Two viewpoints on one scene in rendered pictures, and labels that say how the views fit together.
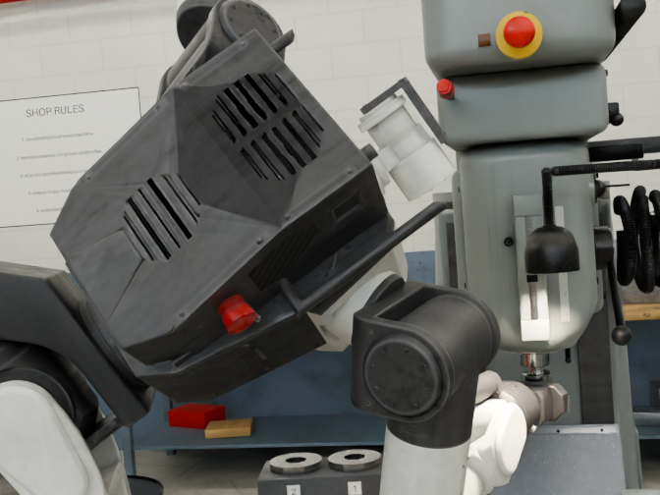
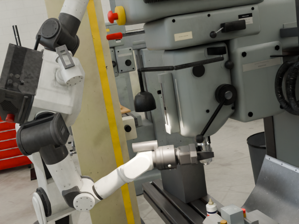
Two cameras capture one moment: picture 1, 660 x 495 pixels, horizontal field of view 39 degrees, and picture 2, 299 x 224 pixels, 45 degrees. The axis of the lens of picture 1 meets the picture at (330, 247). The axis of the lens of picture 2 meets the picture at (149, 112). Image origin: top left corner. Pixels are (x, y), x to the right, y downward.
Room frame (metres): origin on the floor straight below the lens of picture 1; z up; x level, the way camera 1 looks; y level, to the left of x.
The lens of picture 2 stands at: (0.70, -1.34, 1.68)
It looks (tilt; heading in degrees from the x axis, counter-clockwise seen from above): 12 degrees down; 62
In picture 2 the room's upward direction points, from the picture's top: 9 degrees counter-clockwise
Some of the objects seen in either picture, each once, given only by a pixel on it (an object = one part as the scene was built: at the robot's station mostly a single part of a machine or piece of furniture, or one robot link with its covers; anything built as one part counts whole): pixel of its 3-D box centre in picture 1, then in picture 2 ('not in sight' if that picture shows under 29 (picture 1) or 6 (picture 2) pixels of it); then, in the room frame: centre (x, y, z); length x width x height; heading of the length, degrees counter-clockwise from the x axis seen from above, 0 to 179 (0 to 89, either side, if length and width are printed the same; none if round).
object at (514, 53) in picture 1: (519, 35); (120, 15); (1.22, -0.27, 1.76); 0.06 x 0.02 x 0.06; 79
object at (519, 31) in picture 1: (519, 32); (113, 16); (1.20, -0.26, 1.76); 0.04 x 0.03 x 0.04; 79
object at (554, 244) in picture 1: (551, 247); (144, 100); (1.24, -0.30, 1.48); 0.07 x 0.07 x 0.06
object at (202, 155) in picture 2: not in sight; (205, 155); (1.43, -0.34, 1.23); 0.06 x 0.02 x 0.03; 147
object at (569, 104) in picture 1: (520, 112); (199, 28); (1.49, -0.32, 1.68); 0.34 x 0.24 x 0.10; 169
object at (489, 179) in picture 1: (528, 245); (197, 89); (1.45, -0.31, 1.47); 0.21 x 0.19 x 0.32; 79
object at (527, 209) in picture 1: (530, 266); (168, 103); (1.34, -0.29, 1.45); 0.04 x 0.04 x 0.21; 79
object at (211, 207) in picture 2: not in sight; (212, 211); (1.46, -0.29, 0.98); 0.04 x 0.04 x 0.11
